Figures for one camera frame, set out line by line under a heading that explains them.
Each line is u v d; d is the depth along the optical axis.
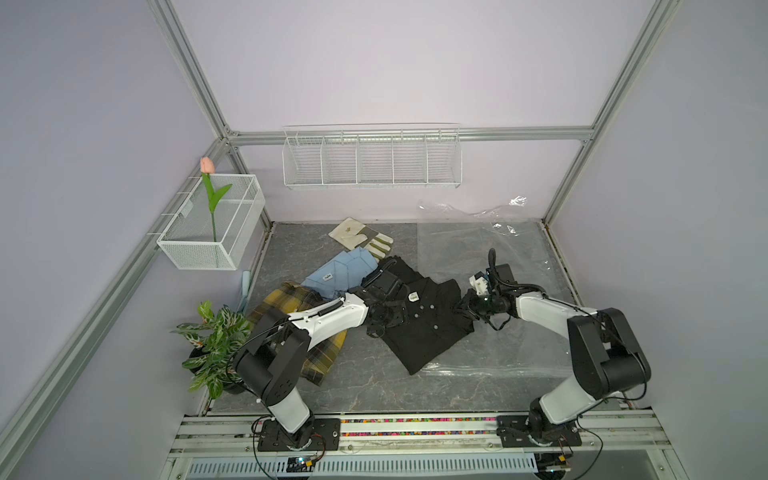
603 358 0.46
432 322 0.92
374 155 0.99
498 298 0.73
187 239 0.77
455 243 1.15
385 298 0.70
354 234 1.16
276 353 0.46
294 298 0.93
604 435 0.76
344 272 1.04
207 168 0.79
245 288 1.05
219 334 0.62
